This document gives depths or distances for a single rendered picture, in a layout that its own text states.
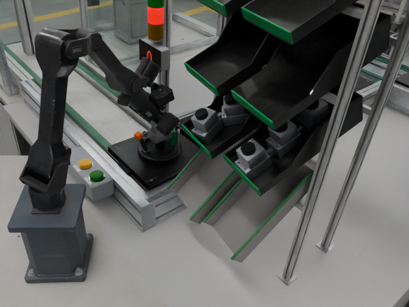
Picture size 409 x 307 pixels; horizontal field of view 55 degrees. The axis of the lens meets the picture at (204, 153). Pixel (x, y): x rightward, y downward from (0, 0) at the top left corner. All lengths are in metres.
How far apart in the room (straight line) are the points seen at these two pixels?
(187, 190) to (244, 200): 0.18
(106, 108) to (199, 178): 0.67
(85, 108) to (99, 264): 0.72
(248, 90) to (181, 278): 0.52
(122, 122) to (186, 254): 0.62
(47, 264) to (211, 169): 0.47
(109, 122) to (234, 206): 0.70
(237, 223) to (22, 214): 0.49
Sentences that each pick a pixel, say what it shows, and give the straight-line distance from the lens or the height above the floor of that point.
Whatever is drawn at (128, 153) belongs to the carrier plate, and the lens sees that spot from 1.27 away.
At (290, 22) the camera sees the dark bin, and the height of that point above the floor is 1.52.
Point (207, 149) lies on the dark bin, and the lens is 0.91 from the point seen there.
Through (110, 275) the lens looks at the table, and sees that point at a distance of 1.09.
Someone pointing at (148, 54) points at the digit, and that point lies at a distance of 1.34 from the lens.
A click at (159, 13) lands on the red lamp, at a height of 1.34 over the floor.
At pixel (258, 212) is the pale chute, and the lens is 0.95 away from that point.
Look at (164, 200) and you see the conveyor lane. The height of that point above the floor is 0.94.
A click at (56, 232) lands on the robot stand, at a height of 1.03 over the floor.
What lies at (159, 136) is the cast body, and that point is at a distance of 1.20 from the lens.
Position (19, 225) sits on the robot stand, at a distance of 0.97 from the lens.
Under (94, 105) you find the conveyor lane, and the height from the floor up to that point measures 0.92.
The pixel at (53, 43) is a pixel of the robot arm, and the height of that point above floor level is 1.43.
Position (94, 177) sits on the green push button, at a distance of 1.18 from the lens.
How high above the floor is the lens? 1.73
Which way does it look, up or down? 37 degrees down
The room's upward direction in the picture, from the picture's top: 5 degrees clockwise
